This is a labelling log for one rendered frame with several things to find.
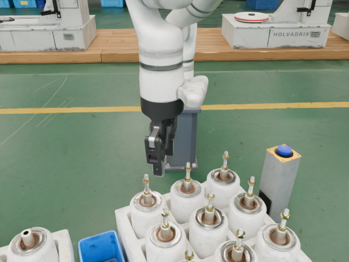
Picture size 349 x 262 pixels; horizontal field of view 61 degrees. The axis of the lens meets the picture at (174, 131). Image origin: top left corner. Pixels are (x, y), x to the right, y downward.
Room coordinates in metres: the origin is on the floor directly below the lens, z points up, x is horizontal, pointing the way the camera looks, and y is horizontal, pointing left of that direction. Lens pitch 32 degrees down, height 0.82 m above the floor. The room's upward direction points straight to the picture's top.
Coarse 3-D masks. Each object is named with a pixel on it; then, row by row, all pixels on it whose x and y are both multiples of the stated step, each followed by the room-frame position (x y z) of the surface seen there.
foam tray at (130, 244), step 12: (240, 192) 0.68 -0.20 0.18; (168, 204) 0.65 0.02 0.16; (204, 204) 0.63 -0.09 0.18; (120, 216) 0.59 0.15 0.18; (168, 216) 0.59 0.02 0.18; (120, 228) 0.56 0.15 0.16; (228, 228) 0.54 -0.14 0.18; (120, 240) 0.58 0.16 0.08; (132, 240) 0.51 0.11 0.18; (144, 240) 0.51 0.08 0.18; (228, 240) 0.52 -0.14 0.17; (252, 240) 0.51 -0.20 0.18; (132, 252) 0.47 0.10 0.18; (144, 252) 0.50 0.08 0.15; (300, 252) 0.47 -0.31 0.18
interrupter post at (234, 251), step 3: (234, 249) 0.40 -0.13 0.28; (243, 249) 0.40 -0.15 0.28; (234, 252) 0.40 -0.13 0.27; (237, 252) 0.40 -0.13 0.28; (240, 252) 0.40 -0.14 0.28; (234, 255) 0.40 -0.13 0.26; (237, 255) 0.40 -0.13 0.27; (240, 255) 0.40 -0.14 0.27; (234, 258) 0.40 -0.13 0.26; (237, 258) 0.40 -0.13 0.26; (240, 258) 0.40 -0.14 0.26
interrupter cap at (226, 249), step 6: (222, 246) 0.43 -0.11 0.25; (228, 246) 0.43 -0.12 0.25; (246, 246) 0.43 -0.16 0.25; (222, 252) 0.42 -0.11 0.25; (228, 252) 0.42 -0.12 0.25; (246, 252) 0.42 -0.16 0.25; (252, 252) 0.42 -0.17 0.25; (222, 258) 0.40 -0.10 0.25; (228, 258) 0.40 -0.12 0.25; (246, 258) 0.40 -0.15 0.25; (252, 258) 0.40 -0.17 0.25
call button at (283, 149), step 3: (279, 147) 0.71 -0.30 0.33; (282, 147) 0.71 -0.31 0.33; (285, 147) 0.71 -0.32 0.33; (288, 147) 0.71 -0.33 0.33; (279, 150) 0.70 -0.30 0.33; (282, 150) 0.69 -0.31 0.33; (285, 150) 0.69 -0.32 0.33; (288, 150) 0.69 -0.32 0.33; (291, 150) 0.70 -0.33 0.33; (279, 153) 0.70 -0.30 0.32; (282, 153) 0.69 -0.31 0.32; (285, 153) 0.69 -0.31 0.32; (288, 153) 0.69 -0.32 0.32
